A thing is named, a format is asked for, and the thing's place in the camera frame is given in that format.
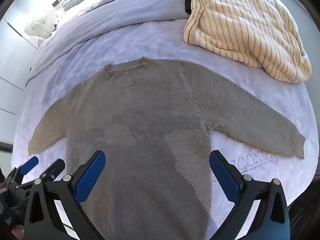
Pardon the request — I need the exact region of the lavender plush blanket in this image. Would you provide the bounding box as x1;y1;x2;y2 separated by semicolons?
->
11;17;318;230

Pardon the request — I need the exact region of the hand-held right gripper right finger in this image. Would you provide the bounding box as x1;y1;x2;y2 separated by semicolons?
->
209;150;292;240

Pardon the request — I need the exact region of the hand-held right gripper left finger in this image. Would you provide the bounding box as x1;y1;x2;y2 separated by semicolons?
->
24;150;107;240

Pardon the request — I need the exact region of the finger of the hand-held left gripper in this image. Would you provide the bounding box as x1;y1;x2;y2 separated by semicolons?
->
16;158;66;190
6;156;39;188

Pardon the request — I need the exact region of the grey duvet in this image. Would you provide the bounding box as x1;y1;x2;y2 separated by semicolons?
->
25;0;198;85

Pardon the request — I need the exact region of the white stuffed toy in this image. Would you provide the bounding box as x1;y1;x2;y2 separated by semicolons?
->
24;14;57;39

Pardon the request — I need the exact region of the grey-brown knit sweater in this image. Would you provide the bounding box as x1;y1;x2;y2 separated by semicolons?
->
28;57;306;240

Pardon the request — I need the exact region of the white wardrobe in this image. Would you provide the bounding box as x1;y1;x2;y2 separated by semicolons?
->
0;17;39;145

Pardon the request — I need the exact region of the cream striped fleece garment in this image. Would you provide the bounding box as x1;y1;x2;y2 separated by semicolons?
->
183;0;312;84

